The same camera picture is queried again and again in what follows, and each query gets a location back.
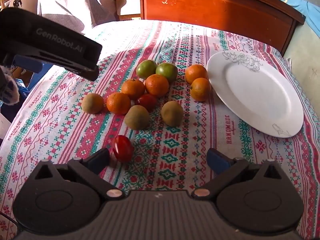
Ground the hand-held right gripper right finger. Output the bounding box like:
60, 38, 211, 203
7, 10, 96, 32
191, 148, 285, 200

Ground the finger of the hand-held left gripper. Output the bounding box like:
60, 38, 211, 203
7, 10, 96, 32
60, 61, 100, 82

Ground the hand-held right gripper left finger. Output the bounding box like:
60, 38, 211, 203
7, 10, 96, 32
34, 148, 125, 200

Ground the red plum tomato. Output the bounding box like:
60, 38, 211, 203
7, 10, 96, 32
112, 135, 134, 163
135, 94, 158, 112

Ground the brown kiwi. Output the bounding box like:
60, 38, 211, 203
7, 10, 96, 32
124, 105, 150, 131
81, 93, 104, 115
161, 101, 184, 127

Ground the orange tangerine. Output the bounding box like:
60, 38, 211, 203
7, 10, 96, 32
191, 77, 212, 102
106, 92, 131, 115
121, 78, 146, 100
185, 64, 208, 84
145, 74, 170, 97

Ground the green tangerine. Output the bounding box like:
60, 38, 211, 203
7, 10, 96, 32
156, 62, 178, 83
136, 60, 157, 80

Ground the white floral plate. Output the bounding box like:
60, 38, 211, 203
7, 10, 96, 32
206, 51, 304, 138

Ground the checked curtain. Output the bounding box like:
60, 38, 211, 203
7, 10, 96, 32
32, 0, 140, 29

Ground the patterned red green tablecloth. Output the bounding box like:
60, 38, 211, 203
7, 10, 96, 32
0, 20, 320, 240

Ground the blue cardboard box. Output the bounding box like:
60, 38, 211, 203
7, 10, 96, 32
15, 78, 28, 93

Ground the blue cloth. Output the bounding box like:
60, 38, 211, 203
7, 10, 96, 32
275, 0, 320, 38

